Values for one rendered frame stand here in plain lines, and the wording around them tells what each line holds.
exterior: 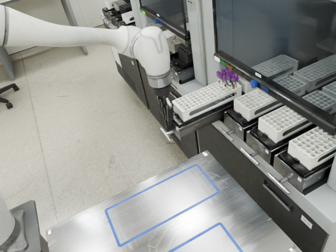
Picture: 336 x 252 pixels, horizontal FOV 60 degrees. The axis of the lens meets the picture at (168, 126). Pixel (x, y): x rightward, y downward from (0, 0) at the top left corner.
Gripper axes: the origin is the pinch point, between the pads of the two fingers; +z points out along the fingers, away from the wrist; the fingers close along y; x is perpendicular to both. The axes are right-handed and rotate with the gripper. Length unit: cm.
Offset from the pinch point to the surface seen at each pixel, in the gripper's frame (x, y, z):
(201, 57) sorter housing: -31.2, 22.4, -10.7
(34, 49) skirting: 53, 350, 74
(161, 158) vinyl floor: -9, 59, 80
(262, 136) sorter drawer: -24.2, -30.2, -1.8
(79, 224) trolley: 46, -29, -2
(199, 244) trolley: 17, -54, -2
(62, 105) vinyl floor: 45, 186, 80
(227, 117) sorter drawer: -22.2, -11.3, 0.5
